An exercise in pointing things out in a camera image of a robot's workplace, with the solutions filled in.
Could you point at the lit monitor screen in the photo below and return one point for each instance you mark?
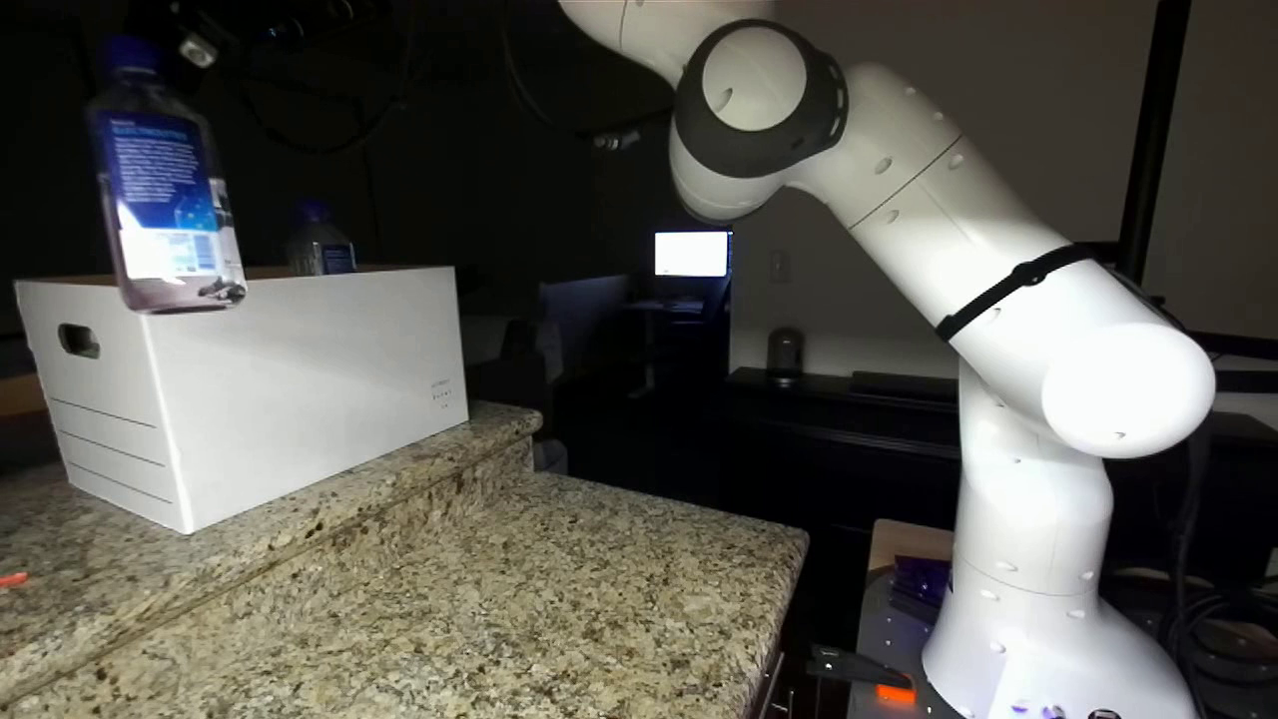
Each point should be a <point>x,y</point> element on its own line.
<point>689,251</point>

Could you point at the small dark speaker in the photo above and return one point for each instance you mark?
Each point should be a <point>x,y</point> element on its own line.
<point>786,358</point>

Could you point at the dark low cabinet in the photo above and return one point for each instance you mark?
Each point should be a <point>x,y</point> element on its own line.
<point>831,458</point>

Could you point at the white storage box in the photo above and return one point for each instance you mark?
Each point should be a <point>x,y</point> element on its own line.
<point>203,415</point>

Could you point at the black vertical pole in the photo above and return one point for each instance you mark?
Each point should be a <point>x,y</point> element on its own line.
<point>1156,109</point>

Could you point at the clear water bottle blue cap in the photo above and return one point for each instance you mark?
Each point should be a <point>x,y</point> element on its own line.
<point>162,190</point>

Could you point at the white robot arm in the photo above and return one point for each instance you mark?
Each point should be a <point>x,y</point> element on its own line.
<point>1062,364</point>

